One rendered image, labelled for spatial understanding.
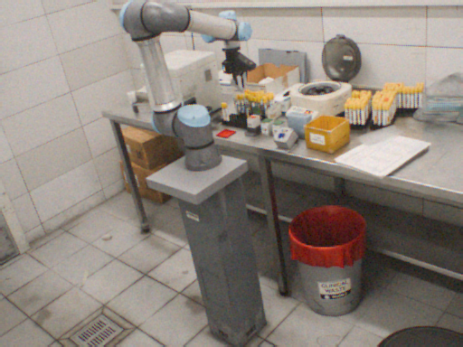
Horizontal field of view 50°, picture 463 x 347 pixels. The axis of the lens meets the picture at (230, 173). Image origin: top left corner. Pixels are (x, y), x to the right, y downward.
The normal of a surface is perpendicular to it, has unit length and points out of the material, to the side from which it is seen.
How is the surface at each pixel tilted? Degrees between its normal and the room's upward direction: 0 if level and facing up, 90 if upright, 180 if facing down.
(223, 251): 90
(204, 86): 90
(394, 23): 90
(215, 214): 90
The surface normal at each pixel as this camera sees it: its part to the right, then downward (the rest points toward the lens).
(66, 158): 0.73, 0.21
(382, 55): -0.66, 0.44
